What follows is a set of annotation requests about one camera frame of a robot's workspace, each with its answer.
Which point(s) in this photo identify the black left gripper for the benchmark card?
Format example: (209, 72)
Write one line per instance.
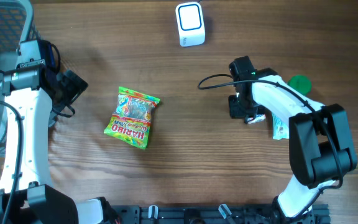
(75, 85)

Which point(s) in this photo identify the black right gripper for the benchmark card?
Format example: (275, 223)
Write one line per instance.
(237, 112)

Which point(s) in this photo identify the small red candy packet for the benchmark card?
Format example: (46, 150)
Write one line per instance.
(256, 119)

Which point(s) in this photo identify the teal snack pouch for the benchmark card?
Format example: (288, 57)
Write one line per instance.
(280, 129)

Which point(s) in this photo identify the green lid sauce jar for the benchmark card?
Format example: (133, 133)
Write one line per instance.
(300, 83)

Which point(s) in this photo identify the colourful candy bag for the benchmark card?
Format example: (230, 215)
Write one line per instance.
(131, 120)

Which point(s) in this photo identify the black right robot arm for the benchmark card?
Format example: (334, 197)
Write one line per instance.
(321, 149)

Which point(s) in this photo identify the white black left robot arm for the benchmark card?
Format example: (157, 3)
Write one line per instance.
(26, 192)

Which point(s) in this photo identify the white barcode scanner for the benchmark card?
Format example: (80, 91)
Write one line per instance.
(190, 24)

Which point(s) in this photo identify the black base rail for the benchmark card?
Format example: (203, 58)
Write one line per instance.
(247, 214)

